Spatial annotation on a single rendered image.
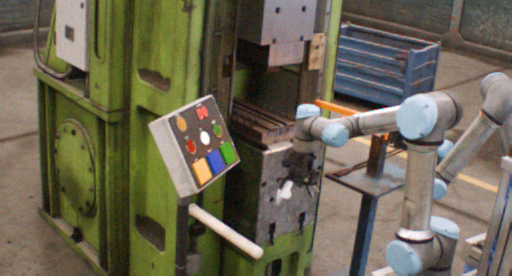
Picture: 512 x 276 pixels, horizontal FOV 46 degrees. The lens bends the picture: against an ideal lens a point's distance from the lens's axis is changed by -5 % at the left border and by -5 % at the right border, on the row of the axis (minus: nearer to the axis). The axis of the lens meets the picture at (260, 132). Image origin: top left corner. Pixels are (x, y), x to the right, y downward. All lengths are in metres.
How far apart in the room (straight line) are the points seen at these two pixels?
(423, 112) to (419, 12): 9.17
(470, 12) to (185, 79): 8.20
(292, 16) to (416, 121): 1.08
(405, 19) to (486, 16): 1.50
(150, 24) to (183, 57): 0.35
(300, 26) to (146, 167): 0.99
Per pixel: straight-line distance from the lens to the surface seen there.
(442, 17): 10.63
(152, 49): 2.83
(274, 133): 2.75
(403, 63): 6.27
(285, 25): 2.63
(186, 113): 2.25
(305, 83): 3.01
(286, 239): 3.00
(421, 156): 1.76
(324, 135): 2.00
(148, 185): 3.05
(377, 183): 3.00
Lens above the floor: 1.91
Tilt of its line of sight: 20 degrees down
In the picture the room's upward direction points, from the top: 5 degrees clockwise
